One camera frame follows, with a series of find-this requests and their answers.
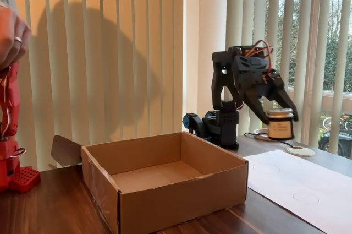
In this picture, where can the red leader robot arm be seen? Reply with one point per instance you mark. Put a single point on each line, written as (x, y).
(12, 102)

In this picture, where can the beige masking tape roll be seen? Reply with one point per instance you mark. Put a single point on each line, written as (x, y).
(261, 137)

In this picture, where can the white paper sheet with circles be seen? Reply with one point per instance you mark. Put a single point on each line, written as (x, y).
(302, 179)

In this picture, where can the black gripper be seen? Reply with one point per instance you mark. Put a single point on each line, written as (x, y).
(263, 85)

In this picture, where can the open cardboard box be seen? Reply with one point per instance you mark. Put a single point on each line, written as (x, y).
(178, 203)

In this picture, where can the dark jar with silver lid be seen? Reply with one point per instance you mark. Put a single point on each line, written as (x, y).
(280, 129)

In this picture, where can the black and blue table clamp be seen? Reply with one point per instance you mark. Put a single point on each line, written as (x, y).
(188, 121)

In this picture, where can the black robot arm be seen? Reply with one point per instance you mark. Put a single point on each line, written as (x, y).
(217, 80)

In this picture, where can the person's right hand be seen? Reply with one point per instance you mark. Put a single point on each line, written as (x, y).
(19, 33)

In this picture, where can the black parked car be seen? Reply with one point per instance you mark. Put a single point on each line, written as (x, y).
(324, 140)

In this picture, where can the beige vertical window blinds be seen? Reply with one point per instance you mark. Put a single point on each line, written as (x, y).
(302, 24)
(90, 52)

